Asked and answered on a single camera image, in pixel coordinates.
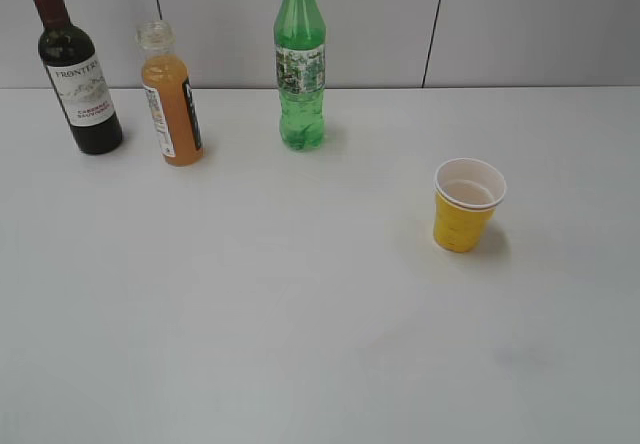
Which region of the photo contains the yellow paper cup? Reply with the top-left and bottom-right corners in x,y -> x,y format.
433,158 -> 507,253

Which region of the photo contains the orange juice bottle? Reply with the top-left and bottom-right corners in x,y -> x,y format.
136,20 -> 204,167

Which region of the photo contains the green plastic soda bottle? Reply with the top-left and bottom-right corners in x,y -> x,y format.
273,0 -> 326,151

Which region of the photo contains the dark red wine bottle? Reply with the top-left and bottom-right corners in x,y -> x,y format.
33,0 -> 123,155

